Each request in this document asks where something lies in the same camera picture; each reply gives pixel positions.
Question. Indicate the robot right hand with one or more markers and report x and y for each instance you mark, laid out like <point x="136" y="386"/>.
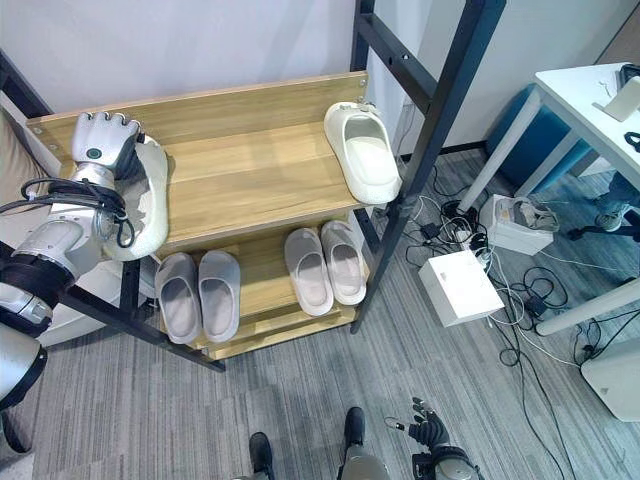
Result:
<point x="431" y="429"/>

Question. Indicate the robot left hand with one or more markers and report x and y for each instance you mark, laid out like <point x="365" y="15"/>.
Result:
<point x="102" y="142"/>

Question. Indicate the cream slipper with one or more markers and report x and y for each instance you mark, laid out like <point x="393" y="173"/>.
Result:
<point x="150" y="200"/>
<point x="367" y="155"/>

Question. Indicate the robot left arm silver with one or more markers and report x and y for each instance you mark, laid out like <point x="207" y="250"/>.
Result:
<point x="47" y="240"/>

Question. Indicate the robot right arm silver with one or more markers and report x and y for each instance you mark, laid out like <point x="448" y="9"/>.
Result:
<point x="452" y="467"/>

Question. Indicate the wooden shoe rack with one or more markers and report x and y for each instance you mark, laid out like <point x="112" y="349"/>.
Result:
<point x="250" y="165"/>

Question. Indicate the beige cushion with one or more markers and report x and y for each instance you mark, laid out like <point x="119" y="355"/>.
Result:
<point x="20" y="160"/>

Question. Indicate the closed white box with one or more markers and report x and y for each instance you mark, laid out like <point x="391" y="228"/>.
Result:
<point x="460" y="287"/>

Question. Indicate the black power adapter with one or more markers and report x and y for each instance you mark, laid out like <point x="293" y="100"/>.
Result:
<point x="537" y="305"/>
<point x="430" y="231"/>

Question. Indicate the grey slipper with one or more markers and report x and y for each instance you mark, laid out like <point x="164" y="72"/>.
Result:
<point x="219" y="295"/>
<point x="177" y="300"/>
<point x="345" y="265"/>
<point x="309" y="275"/>

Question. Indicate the white power strip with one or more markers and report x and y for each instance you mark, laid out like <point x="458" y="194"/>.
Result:
<point x="475" y="247"/>

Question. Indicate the white floor appliance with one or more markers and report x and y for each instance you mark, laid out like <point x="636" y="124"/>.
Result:
<point x="617" y="380"/>

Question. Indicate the open white box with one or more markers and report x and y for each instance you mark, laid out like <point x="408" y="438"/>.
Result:
<point x="515" y="237"/>

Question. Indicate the grey padded headset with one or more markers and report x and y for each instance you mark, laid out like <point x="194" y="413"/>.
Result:
<point x="537" y="215"/>

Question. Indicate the black tripod leg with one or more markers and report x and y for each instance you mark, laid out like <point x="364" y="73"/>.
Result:
<point x="607" y="229"/>

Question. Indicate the person's leg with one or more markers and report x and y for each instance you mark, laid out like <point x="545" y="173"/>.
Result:
<point x="616" y="200"/>

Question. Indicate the blue cabinet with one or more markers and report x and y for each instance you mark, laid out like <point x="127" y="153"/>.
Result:
<point x="530" y="135"/>

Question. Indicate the small black desk item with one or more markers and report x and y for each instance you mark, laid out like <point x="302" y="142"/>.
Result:
<point x="633" y="141"/>

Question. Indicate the white table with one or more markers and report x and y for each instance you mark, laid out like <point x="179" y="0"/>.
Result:
<point x="575" y="105"/>

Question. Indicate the white stand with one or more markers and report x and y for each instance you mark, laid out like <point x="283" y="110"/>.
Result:
<point x="622" y="102"/>

